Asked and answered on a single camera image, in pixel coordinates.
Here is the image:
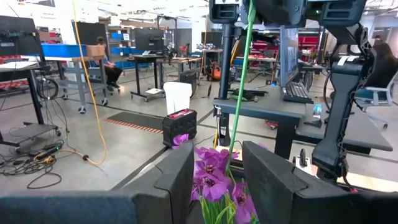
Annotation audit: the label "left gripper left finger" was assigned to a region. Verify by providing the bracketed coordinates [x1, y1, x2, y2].
[0, 142, 195, 224]

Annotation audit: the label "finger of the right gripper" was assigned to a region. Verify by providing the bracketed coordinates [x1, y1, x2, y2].
[308, 0, 368, 27]
[208, 0, 246, 24]

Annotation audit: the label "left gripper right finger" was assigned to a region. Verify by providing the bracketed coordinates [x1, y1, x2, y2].
[242, 141, 398, 224]

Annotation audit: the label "black artificial tulip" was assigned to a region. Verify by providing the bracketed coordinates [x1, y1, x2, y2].
[224, 0, 257, 175]

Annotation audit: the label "purple artificial flower bunch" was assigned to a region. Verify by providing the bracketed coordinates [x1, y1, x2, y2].
[189, 146, 259, 224]

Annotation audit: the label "desk monitor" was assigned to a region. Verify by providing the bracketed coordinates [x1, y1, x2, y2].
[277, 25, 300, 88]

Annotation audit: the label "orange vacuum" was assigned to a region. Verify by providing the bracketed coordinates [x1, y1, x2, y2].
[207, 60, 222, 81]

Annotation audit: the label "black monitor pole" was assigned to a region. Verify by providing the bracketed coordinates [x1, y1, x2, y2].
[216, 23, 234, 147]

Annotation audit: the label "person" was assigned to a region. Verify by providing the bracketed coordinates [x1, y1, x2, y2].
[363, 34, 398, 90]
[95, 35, 124, 93]

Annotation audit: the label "black keyboard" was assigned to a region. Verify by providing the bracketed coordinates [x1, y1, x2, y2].
[282, 81, 314, 105]

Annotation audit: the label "black computer monitor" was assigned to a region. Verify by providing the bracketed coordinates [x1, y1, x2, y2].
[0, 14, 43, 57]
[134, 27, 165, 53]

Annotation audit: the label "gray desk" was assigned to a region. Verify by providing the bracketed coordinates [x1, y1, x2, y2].
[294, 102, 394, 153]
[212, 83, 308, 161]

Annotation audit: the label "office chair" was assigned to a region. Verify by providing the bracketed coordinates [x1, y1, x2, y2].
[354, 74, 398, 130]

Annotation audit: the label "orange black hazard tape strip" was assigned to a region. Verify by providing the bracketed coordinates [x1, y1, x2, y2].
[103, 117, 165, 135]

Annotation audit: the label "small blue device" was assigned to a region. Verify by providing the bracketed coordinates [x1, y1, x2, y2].
[312, 104, 323, 121]

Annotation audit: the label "white waste bin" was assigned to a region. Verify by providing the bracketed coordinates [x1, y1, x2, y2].
[162, 81, 193, 116]

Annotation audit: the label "black and red toolbox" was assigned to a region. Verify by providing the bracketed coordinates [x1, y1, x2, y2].
[161, 108, 198, 149]

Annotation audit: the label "black monitor desk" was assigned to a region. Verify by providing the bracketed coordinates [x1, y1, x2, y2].
[0, 60, 62, 149]

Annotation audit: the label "gray metal table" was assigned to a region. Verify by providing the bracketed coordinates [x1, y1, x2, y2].
[23, 55, 109, 114]

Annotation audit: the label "cardboard box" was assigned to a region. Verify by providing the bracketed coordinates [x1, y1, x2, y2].
[85, 44, 106, 58]

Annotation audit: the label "black panel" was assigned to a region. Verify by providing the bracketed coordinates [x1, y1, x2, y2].
[71, 21, 109, 47]

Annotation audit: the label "blue plastic bin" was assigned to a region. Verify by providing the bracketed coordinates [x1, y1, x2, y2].
[40, 42, 88, 58]

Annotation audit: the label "black floor cables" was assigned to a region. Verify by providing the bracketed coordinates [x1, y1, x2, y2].
[0, 136, 63, 190]

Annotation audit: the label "coiled black cables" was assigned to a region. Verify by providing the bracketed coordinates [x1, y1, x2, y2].
[228, 88, 269, 102]

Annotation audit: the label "yellow hanging cable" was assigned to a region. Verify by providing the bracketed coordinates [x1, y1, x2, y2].
[70, 0, 108, 166]

